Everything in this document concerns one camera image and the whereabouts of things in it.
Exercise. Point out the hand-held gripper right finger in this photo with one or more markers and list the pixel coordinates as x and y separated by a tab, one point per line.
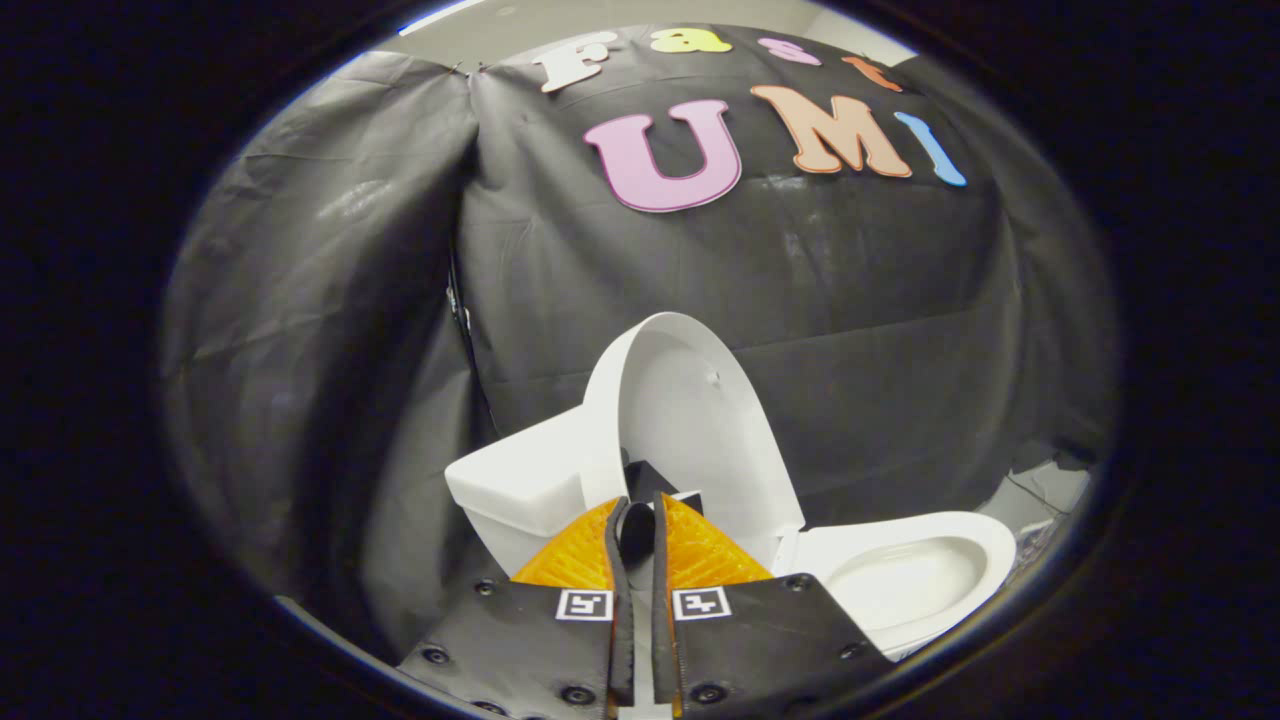
740	640

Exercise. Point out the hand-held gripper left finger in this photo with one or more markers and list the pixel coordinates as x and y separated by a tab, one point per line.
540	640

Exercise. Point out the white toilet lid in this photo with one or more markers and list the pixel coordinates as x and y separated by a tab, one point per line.
690	420

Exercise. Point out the white toilet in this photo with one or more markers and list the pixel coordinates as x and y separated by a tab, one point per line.
900	580

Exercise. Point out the black backdrop cloth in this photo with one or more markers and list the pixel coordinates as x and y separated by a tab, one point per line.
860	290

